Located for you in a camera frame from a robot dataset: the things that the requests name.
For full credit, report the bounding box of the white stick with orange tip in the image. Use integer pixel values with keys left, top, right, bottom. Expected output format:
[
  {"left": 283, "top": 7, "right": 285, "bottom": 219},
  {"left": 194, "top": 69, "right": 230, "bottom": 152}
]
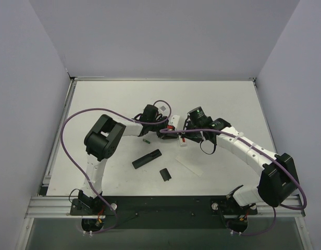
[{"left": 178, "top": 135, "right": 187, "bottom": 147}]

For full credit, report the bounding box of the black remote control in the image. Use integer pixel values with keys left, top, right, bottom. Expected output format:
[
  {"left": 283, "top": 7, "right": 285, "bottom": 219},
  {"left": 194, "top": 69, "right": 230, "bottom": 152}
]
[{"left": 132, "top": 149, "right": 162, "bottom": 169}]

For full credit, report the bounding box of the black battery cover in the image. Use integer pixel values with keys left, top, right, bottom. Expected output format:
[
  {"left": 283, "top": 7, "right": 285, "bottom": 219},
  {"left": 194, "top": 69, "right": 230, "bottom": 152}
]
[{"left": 159, "top": 168, "right": 171, "bottom": 182}]

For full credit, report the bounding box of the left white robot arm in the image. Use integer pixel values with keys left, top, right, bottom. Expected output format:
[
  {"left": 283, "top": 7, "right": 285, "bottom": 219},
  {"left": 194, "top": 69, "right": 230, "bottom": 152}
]
[{"left": 78, "top": 104, "right": 171, "bottom": 214}]

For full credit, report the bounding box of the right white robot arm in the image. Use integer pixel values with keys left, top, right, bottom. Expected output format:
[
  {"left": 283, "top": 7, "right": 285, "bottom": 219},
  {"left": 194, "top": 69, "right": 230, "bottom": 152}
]
[{"left": 183, "top": 107, "right": 299, "bottom": 207}]

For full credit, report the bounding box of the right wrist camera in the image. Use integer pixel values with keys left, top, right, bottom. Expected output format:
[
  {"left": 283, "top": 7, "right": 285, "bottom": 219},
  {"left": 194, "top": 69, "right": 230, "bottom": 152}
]
[{"left": 168, "top": 115, "right": 181, "bottom": 130}]

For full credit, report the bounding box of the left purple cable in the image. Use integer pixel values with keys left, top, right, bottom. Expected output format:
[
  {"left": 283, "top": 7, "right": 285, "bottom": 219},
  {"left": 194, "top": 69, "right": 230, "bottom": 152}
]
[{"left": 60, "top": 99, "right": 173, "bottom": 234}]

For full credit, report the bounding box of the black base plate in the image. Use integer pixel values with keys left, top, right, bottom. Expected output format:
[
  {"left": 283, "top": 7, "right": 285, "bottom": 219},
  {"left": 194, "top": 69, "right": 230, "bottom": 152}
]
[{"left": 70, "top": 196, "right": 257, "bottom": 229}]

